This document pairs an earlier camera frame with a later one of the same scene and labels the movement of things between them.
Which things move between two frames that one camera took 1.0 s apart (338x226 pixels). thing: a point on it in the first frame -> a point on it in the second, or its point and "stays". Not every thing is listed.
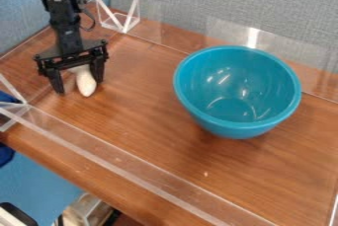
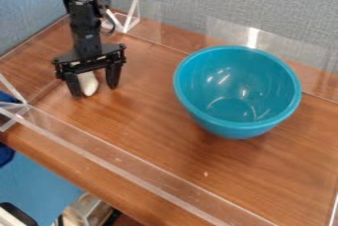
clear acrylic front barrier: x=104 y=162 stays
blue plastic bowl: x=240 y=89 stays
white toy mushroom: x=85 y=79 stays
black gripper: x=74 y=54 -> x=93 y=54
